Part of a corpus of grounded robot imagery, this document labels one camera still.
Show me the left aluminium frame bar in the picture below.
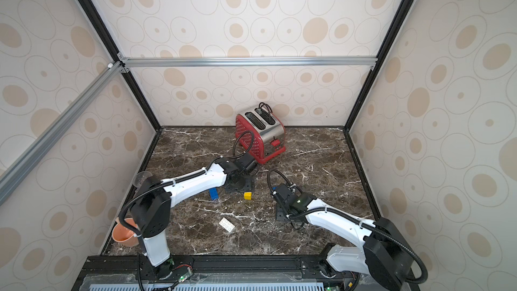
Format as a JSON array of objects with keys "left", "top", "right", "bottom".
[{"left": 1, "top": 61, "right": 123, "bottom": 203}]

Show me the clear plastic cup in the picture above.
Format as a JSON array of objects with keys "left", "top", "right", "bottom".
[{"left": 132, "top": 171, "right": 153, "bottom": 189}]

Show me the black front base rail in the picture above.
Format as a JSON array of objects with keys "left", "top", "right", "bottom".
[{"left": 72, "top": 255, "right": 381, "bottom": 290}]

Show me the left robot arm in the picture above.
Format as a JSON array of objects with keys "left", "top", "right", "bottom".
[{"left": 118, "top": 152, "right": 258, "bottom": 268}]

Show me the orange ceramic mug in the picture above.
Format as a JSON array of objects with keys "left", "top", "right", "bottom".
[{"left": 111, "top": 219, "right": 139, "bottom": 247}]

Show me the red and steel toaster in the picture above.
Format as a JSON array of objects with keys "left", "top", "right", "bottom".
[{"left": 235, "top": 102, "right": 286, "bottom": 164}]

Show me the back aluminium frame bar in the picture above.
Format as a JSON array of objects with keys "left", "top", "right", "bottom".
[{"left": 113, "top": 56, "right": 378, "bottom": 67}]

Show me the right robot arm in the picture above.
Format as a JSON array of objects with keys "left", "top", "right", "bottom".
[{"left": 269, "top": 184, "right": 429, "bottom": 290}]

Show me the aluminium frame bar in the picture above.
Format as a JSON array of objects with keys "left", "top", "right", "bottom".
[
  {"left": 113, "top": 56, "right": 378, "bottom": 67},
  {"left": 1, "top": 61, "right": 123, "bottom": 203}
]

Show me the white lego brick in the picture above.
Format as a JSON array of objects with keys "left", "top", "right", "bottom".
[{"left": 219, "top": 218, "right": 235, "bottom": 233}]

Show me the dark blue long lego brick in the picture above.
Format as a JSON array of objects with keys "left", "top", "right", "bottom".
[{"left": 209, "top": 188, "right": 219, "bottom": 202}]

